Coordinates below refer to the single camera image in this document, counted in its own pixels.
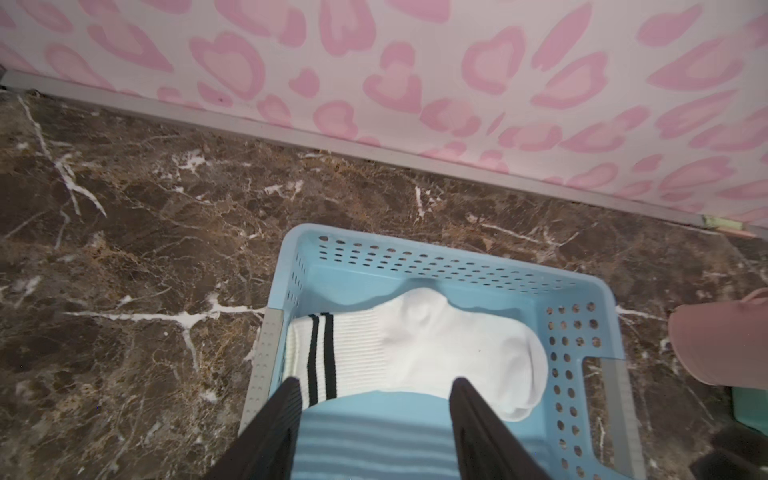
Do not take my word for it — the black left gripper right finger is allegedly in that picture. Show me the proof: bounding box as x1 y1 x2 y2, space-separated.
449 377 550 480

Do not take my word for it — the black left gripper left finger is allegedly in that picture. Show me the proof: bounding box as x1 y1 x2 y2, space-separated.
204 377 302 480

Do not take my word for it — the light blue plastic basket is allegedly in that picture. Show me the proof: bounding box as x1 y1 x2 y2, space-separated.
242 224 646 479

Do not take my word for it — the pink pencil cup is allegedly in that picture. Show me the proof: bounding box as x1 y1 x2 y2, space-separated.
668 288 767 390

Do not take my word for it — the small teal cube clock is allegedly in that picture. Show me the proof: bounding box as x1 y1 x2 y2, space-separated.
731 387 768 436

